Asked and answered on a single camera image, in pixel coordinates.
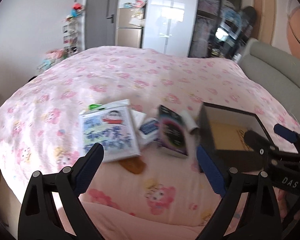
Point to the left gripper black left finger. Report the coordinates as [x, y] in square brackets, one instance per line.
[39, 218]

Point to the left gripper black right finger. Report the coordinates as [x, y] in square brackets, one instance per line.
[260, 218]

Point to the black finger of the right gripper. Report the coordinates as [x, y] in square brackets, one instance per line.
[252, 149]
[288, 135]

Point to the black cardboard shoe box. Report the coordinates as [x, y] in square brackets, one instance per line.
[218, 117]

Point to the black rainbow screen protector box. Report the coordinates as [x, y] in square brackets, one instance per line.
[171, 136]

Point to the alcohol wipes pack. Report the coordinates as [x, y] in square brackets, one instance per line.
[146, 130]

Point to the cartoon bead art kit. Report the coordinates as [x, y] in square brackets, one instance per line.
[110, 125]

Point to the grey upholstered headboard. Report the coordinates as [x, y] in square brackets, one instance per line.
[275, 70]

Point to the white cardboard tube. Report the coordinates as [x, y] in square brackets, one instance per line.
[188, 121]

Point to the brown wooden comb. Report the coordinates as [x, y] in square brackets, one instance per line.
[133, 165]

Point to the pink cartoon print bedspread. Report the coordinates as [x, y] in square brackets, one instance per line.
[170, 199]

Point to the black glass display cabinet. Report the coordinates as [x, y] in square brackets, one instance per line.
[217, 29]

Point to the green yellow snack packet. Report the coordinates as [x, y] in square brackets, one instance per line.
[94, 106]

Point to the black skateboard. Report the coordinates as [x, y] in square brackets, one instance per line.
[248, 16]

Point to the white wardrobe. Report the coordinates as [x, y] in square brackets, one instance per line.
[169, 26]

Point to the beige fridge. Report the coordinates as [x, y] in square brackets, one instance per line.
[129, 29]

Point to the grey door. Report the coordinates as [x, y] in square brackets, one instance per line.
[100, 23]

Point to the round orange wall decoration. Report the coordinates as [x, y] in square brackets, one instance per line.
[293, 27]

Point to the white wire shelf rack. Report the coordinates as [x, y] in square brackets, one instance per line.
[70, 37]

